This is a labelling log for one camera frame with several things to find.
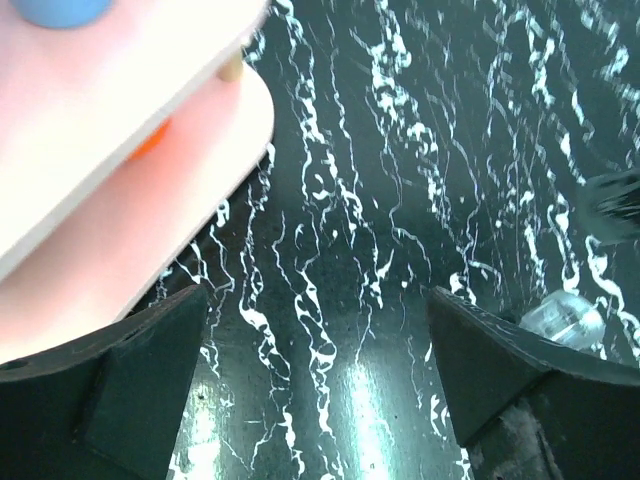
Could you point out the orange plastic bowl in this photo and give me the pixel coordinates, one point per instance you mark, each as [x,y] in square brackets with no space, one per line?
[151,141]

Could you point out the clear elbow pipe fitting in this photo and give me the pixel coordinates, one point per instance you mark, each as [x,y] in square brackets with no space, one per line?
[567,319]

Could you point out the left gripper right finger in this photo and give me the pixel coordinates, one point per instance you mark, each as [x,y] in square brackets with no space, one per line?
[525,407]

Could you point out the black marble pattern mat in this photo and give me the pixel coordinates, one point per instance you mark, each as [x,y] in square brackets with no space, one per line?
[417,144]

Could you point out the pink three-tier wooden shelf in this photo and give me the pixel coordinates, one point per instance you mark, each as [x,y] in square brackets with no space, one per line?
[85,231]

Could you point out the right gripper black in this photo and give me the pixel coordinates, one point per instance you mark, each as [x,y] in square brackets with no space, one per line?
[609,206]

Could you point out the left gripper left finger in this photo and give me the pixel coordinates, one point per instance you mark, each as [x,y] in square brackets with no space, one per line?
[107,405]

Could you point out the small blue cup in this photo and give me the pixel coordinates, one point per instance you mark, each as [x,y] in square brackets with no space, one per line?
[60,14]

